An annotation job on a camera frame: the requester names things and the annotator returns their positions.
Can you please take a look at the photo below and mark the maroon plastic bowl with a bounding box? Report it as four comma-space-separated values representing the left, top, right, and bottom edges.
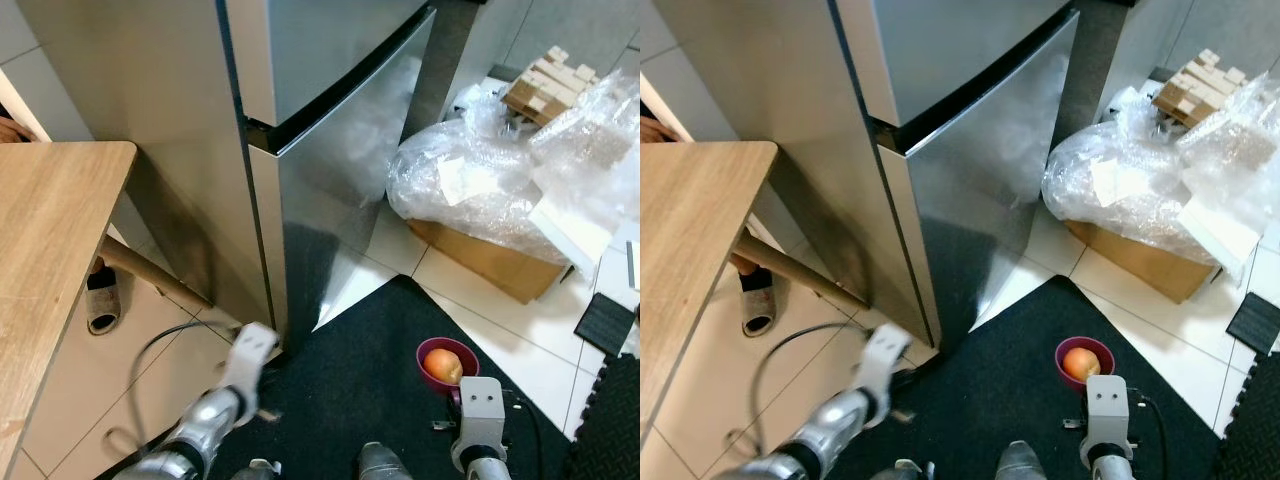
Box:
416, 338, 479, 394
1055, 336, 1116, 391

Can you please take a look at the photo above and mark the yellow brown onion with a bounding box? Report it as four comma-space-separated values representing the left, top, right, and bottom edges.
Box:
423, 348, 464, 386
1062, 346, 1101, 383

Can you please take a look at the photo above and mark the silver fridge main door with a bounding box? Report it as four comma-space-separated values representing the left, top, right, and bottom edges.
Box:
880, 8, 1081, 349
248, 8, 438, 346

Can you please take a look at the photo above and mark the silver fridge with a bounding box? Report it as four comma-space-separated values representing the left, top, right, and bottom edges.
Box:
18, 0, 433, 331
655, 0, 1076, 346

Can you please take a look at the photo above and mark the black floor carpet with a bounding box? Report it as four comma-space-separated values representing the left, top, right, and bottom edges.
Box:
215, 275, 561, 480
860, 275, 1221, 480

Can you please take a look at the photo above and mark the silver robot right leg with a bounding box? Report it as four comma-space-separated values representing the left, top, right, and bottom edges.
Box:
995, 440, 1051, 480
358, 441, 416, 480

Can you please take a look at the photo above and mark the brown cardboard box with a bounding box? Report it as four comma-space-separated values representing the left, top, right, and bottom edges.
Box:
408, 218, 571, 304
1065, 220, 1216, 304

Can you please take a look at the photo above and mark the black foam puzzle mat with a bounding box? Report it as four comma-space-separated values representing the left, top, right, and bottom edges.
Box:
1210, 380, 1280, 480
565, 352, 641, 480

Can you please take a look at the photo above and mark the small black ribbed mat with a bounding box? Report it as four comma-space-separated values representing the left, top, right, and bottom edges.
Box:
1226, 292, 1280, 356
574, 293, 637, 356

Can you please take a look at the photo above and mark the white flat box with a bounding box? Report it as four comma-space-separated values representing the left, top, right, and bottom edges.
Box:
1178, 195, 1263, 276
528, 195, 616, 276

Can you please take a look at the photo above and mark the light wooden dining table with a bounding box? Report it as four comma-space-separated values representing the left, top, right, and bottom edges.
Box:
0, 141, 213, 471
640, 141, 866, 456

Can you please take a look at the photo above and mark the grey slipper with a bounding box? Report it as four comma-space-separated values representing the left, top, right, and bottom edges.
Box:
740, 268, 779, 338
85, 265, 123, 336

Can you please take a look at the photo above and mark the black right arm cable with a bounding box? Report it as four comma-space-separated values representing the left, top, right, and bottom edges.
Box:
1130, 390, 1171, 480
505, 390, 546, 480

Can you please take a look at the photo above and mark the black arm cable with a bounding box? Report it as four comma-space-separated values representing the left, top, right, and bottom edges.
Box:
505, 390, 546, 480
748, 320, 873, 451
105, 318, 246, 456
1130, 390, 1171, 480

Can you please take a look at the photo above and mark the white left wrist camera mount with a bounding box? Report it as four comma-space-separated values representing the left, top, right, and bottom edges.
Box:
858, 322, 913, 401
222, 322, 279, 398

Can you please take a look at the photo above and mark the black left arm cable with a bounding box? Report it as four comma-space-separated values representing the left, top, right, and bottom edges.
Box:
105, 318, 246, 456
748, 320, 873, 451

